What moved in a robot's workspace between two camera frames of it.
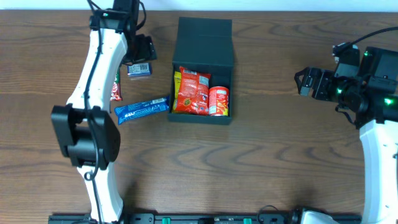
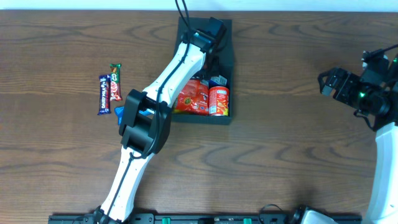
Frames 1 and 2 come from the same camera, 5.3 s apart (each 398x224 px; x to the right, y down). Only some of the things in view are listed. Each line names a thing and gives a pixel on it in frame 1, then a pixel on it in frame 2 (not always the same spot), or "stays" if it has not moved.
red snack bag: x=193 y=93 stays
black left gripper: x=142 y=49 -> x=210 y=65
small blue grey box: x=140 y=70 -> x=217 y=81
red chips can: x=219 y=99 stays
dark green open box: x=206 y=43 stays
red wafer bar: x=115 y=91 stays
